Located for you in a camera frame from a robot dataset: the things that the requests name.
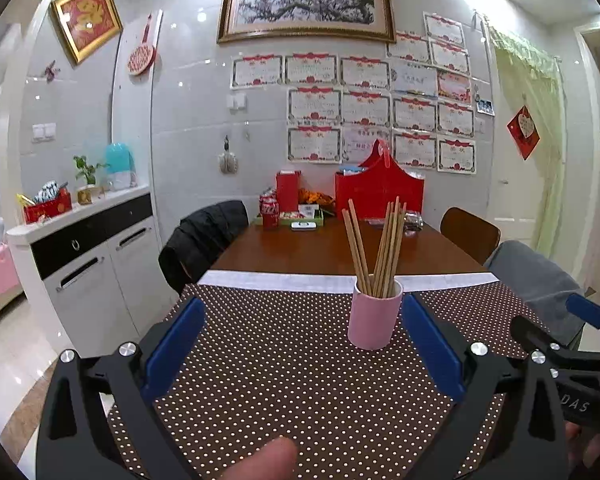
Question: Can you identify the wooden chopstick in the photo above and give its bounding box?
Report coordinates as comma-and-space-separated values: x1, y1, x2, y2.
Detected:
348, 198, 372, 296
342, 209, 366, 294
385, 204, 406, 298
379, 197, 400, 298
373, 202, 393, 298

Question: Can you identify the white kitchen cabinet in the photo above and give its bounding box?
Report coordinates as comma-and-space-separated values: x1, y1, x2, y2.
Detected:
6, 185, 176, 358

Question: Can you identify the person's right hand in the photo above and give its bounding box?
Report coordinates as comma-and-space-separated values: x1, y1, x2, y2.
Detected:
565, 422, 600, 472

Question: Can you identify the person's left thumb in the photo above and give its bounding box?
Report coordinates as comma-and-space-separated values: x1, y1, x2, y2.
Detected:
221, 437, 298, 480

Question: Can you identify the brown wooden chair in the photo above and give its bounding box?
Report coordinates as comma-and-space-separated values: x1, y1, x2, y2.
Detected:
440, 207, 501, 264

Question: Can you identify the pink cylindrical utensil holder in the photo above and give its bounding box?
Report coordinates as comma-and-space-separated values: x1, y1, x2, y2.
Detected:
348, 280, 403, 351

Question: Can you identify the red gift bag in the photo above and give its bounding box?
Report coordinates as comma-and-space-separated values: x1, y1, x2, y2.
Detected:
335, 140, 425, 220

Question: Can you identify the black jacket on chair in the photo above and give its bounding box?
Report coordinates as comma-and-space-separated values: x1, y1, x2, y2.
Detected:
158, 200, 249, 294

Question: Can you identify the red basket on cabinet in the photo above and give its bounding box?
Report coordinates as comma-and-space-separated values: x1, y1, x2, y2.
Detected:
16, 181, 72, 224

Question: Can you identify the green curtain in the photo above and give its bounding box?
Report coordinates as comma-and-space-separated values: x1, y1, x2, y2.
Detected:
488, 25, 567, 257

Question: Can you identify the potted green plant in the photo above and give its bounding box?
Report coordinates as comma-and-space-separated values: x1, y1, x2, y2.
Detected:
73, 155, 108, 206

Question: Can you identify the teal humidifier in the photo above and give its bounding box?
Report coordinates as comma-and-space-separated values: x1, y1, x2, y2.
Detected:
105, 143, 135, 191

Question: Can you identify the red box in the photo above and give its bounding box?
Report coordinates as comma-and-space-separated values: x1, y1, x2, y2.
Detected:
276, 170, 301, 212

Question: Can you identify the red cola can pack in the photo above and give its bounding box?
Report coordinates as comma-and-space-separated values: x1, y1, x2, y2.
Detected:
260, 193, 279, 230

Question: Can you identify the red round hanging decoration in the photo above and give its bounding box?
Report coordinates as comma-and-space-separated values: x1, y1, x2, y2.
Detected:
126, 14, 156, 77

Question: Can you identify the framed plum blossom painting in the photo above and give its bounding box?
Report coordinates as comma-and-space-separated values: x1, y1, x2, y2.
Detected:
218, 0, 396, 44

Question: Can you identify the gold framed red picture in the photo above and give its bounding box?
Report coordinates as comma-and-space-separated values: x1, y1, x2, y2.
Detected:
52, 0, 123, 65

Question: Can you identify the red wall ornament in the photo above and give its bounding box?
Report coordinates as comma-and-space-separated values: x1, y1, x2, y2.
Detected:
507, 105, 540, 160

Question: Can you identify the hanging scrubber on wall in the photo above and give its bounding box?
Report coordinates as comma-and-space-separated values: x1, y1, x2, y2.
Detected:
219, 136, 238, 174

